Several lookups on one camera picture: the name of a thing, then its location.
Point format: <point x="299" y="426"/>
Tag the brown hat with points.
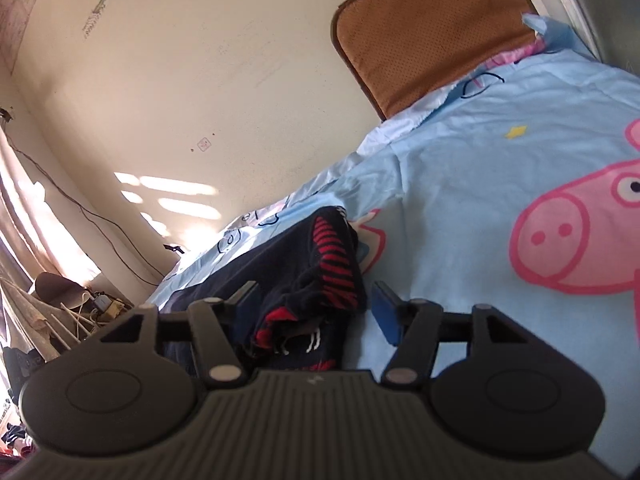
<point x="57" y="291"/>

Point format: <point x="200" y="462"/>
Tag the black tape on wall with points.
<point x="174" y="248"/>

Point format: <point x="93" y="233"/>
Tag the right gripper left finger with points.
<point x="214" y="357"/>

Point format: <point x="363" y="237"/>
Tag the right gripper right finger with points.
<point x="412" y="328"/>

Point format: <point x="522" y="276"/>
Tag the brown seat cushion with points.
<point x="399" y="50"/>

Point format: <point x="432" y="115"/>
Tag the grey beige window curtain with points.
<point x="38" y="239"/>

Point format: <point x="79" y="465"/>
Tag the black red white patterned sweater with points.
<point x="311" y="289"/>

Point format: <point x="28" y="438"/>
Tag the small pink wall sticker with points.
<point x="204" y="144"/>

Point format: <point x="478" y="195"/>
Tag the light blue cartoon bed sheet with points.
<point x="516" y="186"/>

